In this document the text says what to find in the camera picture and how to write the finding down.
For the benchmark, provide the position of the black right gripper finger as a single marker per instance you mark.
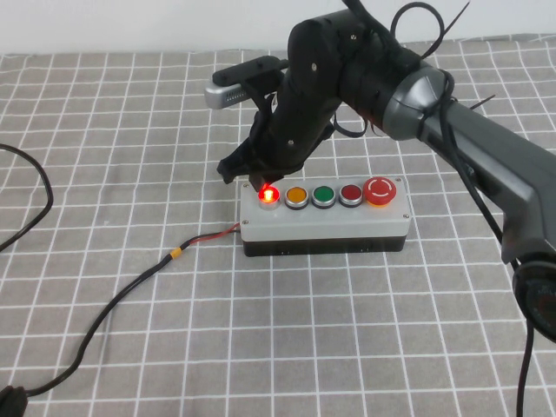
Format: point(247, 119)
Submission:
point(236, 163)
point(266, 177)

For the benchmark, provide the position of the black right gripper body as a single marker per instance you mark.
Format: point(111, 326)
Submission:
point(295, 126)

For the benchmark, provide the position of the red domed push button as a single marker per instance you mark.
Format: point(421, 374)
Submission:
point(269, 201)

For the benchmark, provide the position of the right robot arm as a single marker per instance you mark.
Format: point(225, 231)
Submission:
point(478, 143)

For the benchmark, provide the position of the yellow flat push button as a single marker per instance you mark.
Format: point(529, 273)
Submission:
point(296, 195)

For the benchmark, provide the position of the green flat push button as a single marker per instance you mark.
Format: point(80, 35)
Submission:
point(323, 195)

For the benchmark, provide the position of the grey black button box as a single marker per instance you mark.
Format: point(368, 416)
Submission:
point(321, 226)

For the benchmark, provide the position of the dark red flat push button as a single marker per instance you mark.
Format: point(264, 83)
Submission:
point(350, 193)

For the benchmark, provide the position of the red mushroom emergency stop button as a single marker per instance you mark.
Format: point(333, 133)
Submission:
point(380, 189)

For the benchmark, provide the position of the grey white checked tablecloth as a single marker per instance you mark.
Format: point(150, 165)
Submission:
point(304, 326)

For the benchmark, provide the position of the black power adapter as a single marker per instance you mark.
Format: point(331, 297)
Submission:
point(11, 404)

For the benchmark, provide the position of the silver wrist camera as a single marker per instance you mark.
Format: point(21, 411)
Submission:
point(221, 93)

